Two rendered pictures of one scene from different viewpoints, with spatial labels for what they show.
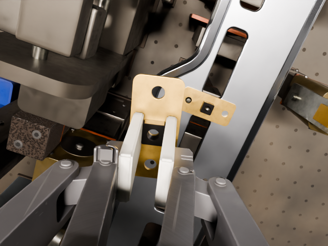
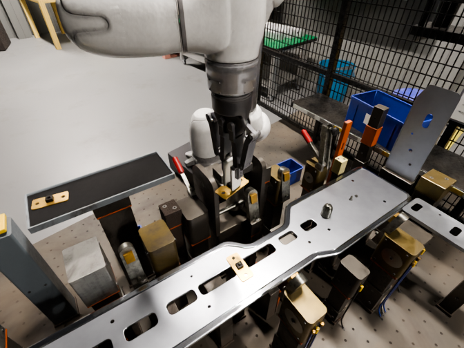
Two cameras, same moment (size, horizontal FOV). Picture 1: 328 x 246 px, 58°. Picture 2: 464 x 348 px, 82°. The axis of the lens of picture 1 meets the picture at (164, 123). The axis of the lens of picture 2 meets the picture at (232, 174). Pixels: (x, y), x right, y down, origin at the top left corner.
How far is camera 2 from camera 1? 0.58 m
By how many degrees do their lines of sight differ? 66
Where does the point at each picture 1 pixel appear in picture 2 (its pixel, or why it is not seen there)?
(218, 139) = (234, 286)
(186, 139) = (217, 279)
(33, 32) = (217, 168)
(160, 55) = not seen: hidden behind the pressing
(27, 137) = (170, 206)
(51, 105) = (187, 208)
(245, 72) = (266, 263)
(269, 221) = not seen: outside the picture
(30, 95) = (184, 201)
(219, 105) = (246, 268)
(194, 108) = (233, 263)
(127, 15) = (232, 224)
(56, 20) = not seen: hidden behind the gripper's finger
